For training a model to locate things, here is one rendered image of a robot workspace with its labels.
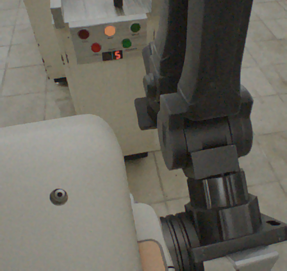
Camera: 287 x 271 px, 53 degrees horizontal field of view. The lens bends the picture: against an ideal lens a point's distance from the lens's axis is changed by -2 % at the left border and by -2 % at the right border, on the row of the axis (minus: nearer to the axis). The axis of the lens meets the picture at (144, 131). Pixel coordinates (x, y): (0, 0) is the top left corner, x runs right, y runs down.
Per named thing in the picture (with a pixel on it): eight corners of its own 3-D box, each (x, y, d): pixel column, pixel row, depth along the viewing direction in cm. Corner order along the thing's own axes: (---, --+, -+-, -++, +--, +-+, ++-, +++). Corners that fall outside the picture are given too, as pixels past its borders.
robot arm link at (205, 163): (198, 193, 32) (242, 184, 33) (181, 103, 32) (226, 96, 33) (178, 183, 41) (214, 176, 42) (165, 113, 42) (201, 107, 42)
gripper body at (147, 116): (133, 101, 64) (135, 89, 57) (178, 93, 65) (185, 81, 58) (139, 129, 62) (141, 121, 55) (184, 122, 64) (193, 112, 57)
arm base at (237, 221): (189, 265, 30) (293, 239, 31) (175, 188, 30) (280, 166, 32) (171, 239, 38) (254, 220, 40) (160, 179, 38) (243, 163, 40)
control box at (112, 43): (76, 59, 98) (68, 22, 87) (145, 49, 101) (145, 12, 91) (77, 65, 96) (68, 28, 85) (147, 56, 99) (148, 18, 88)
